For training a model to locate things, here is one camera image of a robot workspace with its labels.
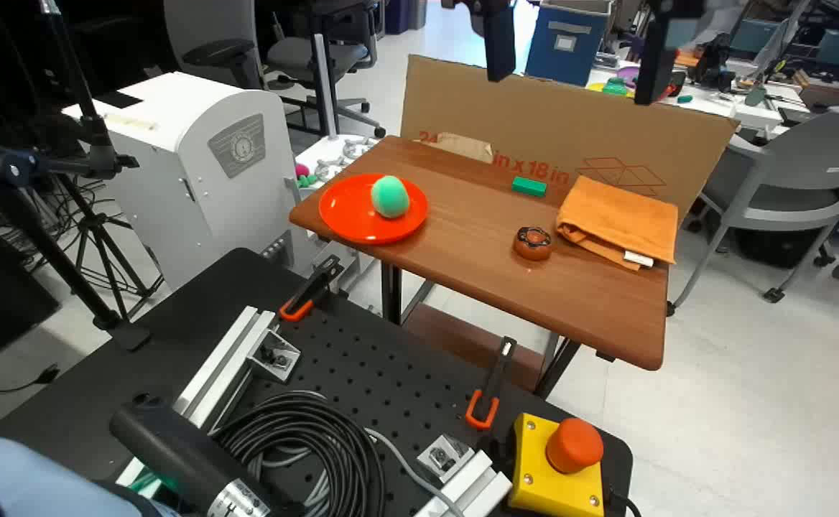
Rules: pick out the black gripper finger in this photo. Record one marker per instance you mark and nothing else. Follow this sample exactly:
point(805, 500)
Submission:
point(499, 39)
point(656, 47)

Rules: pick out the green plush ball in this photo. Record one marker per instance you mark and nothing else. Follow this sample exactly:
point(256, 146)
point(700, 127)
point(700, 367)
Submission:
point(393, 197)

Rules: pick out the pale robot arm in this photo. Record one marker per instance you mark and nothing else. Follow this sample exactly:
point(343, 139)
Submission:
point(27, 485)

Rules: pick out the orange round plate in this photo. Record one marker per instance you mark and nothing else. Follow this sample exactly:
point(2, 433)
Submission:
point(351, 217)

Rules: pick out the blue storage box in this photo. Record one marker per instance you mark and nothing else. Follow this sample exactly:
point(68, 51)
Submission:
point(567, 45)

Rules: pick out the large cardboard sheet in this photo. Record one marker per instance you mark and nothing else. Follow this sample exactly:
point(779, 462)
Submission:
point(572, 121)

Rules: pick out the tan cardboard scrap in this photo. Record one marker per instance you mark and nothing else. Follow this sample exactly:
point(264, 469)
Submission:
point(468, 147)

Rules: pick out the cluttered background desk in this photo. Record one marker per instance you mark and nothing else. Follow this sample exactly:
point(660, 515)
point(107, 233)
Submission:
point(775, 67)

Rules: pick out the small green block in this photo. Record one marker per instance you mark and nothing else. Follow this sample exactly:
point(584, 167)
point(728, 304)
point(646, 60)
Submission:
point(531, 189)

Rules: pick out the orange folded cloth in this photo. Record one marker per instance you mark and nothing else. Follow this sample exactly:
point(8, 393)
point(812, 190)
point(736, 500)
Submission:
point(620, 219)

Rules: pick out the grey plastic chair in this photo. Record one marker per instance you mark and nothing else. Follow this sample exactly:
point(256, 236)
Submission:
point(802, 167)

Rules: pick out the black office chair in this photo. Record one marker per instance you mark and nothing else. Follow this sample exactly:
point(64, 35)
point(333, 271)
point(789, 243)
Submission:
point(307, 54)

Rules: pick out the clear plastic bag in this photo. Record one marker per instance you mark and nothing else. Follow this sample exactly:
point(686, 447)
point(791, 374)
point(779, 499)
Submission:
point(335, 159)

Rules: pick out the brown tape roll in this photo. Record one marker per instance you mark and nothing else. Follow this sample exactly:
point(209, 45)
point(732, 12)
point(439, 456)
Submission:
point(532, 246)

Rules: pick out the wooden table with black legs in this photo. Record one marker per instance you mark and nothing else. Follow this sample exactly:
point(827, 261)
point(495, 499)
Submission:
point(479, 253)

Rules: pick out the white box machine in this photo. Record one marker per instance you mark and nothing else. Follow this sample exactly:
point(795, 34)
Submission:
point(190, 173)

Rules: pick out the black perforated mounting table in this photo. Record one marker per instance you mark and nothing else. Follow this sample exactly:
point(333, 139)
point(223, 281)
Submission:
point(381, 368)

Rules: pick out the yellow emergency stop box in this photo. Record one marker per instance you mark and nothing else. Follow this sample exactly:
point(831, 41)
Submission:
point(558, 479)

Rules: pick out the black tripod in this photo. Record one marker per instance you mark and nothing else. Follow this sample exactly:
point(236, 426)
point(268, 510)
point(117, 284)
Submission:
point(84, 230)

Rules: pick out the black cylinder with silver end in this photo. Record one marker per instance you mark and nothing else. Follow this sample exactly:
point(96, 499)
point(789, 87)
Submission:
point(176, 450)

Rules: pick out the long aluminium rail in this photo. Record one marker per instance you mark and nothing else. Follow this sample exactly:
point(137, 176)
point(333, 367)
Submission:
point(223, 364)

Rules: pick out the short aluminium rail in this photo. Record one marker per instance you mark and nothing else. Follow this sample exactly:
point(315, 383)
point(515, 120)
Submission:
point(468, 485)

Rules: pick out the black camera on boom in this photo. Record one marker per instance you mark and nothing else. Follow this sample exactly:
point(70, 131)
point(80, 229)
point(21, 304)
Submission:
point(19, 166)

